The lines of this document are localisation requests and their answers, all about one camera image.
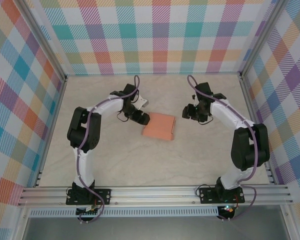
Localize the pink paper box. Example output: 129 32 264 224
141 112 177 142

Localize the aluminium table side rail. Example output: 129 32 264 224
33 76 69 188
239 74 276 186

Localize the long aluminium mounting rail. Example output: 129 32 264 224
17 185 295 207

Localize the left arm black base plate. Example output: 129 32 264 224
65 187 113 206

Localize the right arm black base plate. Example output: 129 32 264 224
198 187 246 205

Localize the aluminium frame post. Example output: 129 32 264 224
19 0 68 83
239 0 286 77

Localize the slotted grey cable duct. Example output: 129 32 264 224
29 208 220 218

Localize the aluminium frame leg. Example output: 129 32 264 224
12 206 32 240
279 204 300 240

